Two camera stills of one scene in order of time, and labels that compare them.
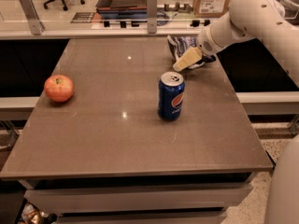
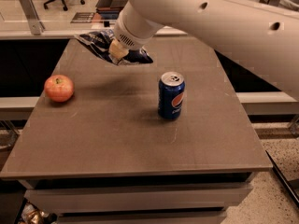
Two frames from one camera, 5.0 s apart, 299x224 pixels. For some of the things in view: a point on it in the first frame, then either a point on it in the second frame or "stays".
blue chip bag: [180, 45] to [99, 42]
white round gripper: [206, 43] to [128, 38]
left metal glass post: [33, 19] stays
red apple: [58, 88] stays
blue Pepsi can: [170, 94] stays
